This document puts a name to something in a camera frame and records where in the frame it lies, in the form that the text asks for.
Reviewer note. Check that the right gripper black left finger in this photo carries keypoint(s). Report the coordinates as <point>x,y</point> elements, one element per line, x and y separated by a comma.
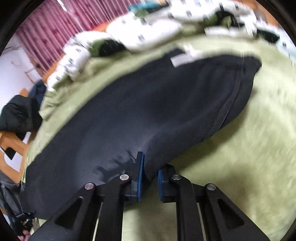
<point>95,212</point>

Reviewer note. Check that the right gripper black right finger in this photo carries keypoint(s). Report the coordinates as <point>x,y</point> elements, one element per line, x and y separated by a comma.
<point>204,212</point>

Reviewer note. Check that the black pants with white waistband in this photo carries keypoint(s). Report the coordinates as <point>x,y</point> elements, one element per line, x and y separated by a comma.
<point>160,110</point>

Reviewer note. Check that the green fleece bed blanket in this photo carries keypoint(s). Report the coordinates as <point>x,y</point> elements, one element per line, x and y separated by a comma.
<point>251,160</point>

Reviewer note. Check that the grey denim garment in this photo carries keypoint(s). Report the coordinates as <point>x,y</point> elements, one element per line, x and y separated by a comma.
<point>10,197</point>

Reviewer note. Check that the black jacket on footboard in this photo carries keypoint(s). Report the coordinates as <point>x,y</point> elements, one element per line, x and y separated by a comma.
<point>21,115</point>

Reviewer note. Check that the navy blue garment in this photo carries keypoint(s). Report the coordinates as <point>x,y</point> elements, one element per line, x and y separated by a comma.
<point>38,91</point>

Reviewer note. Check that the pink striped curtain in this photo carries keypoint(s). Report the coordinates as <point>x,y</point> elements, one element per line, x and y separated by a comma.
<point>46,30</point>

